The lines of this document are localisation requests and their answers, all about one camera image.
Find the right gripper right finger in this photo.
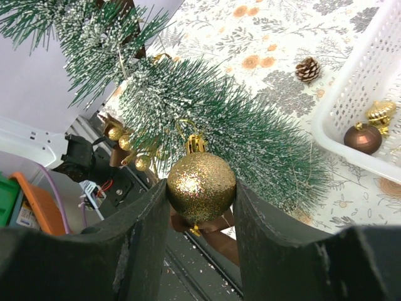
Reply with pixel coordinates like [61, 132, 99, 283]
[234, 182, 400, 300]

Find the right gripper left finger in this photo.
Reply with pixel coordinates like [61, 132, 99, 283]
[1, 181, 169, 300]

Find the small pine cone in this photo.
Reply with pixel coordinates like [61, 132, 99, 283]
[295, 56, 321, 83]

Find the white plastic basket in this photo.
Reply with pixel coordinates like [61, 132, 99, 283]
[311, 1, 400, 183]

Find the small green christmas tree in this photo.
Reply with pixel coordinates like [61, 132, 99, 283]
[1, 1, 326, 213]

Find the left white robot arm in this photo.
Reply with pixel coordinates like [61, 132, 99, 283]
[1, 117, 95, 182]

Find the orange plastic bin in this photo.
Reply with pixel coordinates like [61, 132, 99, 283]
[9, 172, 66, 236]

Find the green plastic bin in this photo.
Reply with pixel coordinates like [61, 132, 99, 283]
[0, 174, 20, 227]

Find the gold ridged ornament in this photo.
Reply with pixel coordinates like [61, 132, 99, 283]
[365, 100, 397, 137]

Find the floral patterned table mat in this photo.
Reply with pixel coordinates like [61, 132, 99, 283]
[148, 1, 400, 233]

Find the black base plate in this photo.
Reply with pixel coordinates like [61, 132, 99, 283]
[100, 164, 242, 300]

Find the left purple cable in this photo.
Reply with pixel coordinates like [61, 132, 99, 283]
[37, 162, 88, 235]

